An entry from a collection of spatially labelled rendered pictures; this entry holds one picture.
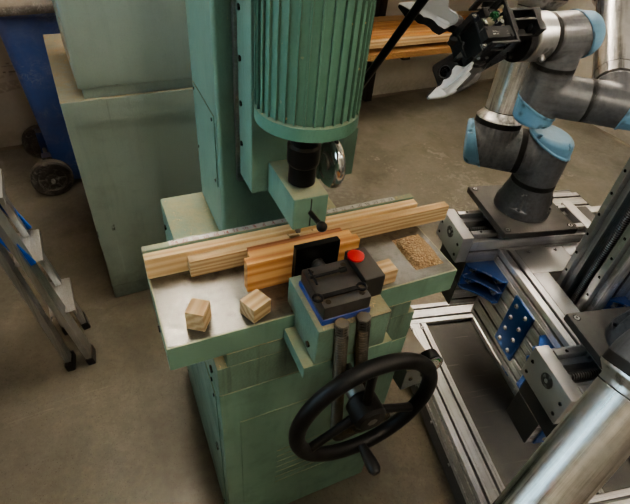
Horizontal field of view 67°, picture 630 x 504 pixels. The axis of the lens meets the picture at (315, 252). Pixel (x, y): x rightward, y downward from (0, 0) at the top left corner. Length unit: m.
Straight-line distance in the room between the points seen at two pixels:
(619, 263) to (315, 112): 0.84
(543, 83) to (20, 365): 1.89
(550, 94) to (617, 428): 0.56
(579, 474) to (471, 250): 0.82
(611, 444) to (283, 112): 0.60
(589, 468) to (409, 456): 1.16
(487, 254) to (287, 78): 0.89
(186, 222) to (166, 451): 0.83
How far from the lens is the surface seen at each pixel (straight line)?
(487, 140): 1.31
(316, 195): 0.87
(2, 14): 2.47
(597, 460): 0.68
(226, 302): 0.90
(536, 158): 1.34
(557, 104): 0.97
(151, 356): 1.98
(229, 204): 1.11
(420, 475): 1.78
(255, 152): 0.94
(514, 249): 1.46
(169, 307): 0.91
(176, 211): 1.29
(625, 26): 1.13
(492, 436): 1.68
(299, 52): 0.71
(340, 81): 0.74
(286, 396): 1.10
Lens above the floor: 1.57
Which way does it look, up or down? 41 degrees down
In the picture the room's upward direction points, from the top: 6 degrees clockwise
